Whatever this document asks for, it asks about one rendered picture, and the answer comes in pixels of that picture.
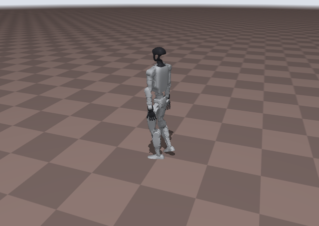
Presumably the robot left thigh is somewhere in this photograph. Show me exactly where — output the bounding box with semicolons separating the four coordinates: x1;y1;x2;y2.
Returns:
147;103;161;136

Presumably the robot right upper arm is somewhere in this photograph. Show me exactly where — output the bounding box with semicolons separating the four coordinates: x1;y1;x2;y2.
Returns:
167;64;172;85

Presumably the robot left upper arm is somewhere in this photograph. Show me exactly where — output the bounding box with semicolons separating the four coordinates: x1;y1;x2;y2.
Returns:
146;68;156;92

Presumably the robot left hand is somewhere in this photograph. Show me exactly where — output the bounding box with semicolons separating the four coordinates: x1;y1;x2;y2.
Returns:
147;106;157;121

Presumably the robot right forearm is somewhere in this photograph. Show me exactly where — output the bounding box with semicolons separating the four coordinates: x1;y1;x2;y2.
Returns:
164;83;171;98

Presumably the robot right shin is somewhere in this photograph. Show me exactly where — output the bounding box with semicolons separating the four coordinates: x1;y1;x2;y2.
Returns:
159;120;171;148

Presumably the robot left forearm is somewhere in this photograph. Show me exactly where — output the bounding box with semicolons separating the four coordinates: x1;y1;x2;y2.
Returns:
145;88;153;110

